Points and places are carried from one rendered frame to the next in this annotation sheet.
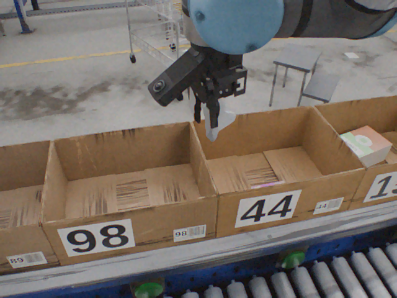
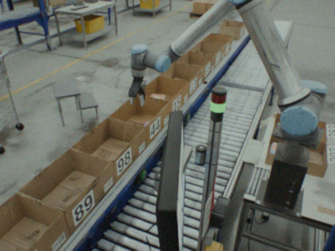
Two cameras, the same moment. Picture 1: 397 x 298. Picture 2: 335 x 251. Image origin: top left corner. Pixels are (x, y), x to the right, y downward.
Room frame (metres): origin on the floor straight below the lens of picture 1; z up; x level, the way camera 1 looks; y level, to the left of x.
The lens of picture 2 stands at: (-0.58, 1.18, 2.08)
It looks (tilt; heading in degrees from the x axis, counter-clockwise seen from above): 32 degrees down; 307
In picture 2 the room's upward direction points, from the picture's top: straight up
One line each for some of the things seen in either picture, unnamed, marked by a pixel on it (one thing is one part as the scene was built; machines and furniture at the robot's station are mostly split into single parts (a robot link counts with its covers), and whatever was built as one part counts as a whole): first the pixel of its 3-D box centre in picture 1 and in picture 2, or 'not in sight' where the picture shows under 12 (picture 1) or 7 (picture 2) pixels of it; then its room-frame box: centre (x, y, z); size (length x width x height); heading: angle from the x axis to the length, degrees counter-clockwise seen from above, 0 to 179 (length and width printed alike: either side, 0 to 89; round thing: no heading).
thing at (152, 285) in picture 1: (148, 292); (143, 176); (0.39, 0.11, 0.81); 0.07 x 0.01 x 0.07; 102
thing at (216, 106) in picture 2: not in sight; (218, 100); (-0.19, 0.36, 1.62); 0.05 x 0.05 x 0.06
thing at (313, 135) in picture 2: not in sight; (300, 123); (-0.35, -0.30, 1.27); 0.19 x 0.19 x 0.10
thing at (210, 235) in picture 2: not in sight; (211, 235); (-0.22, 0.35, 0.95); 0.07 x 0.03 x 0.07; 102
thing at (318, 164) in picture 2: not in sight; (295, 153); (-0.31, -0.72, 0.80); 0.38 x 0.28 x 0.10; 14
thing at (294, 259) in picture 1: (293, 261); not in sight; (0.47, -0.27, 0.81); 0.07 x 0.01 x 0.07; 102
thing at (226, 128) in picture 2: not in sight; (218, 127); (0.35, -0.81, 0.72); 0.52 x 0.05 x 0.05; 12
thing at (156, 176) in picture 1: (130, 187); (110, 148); (0.60, 0.16, 0.96); 0.39 x 0.29 x 0.17; 102
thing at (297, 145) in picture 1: (268, 165); (140, 118); (0.68, -0.22, 0.96); 0.39 x 0.29 x 0.17; 102
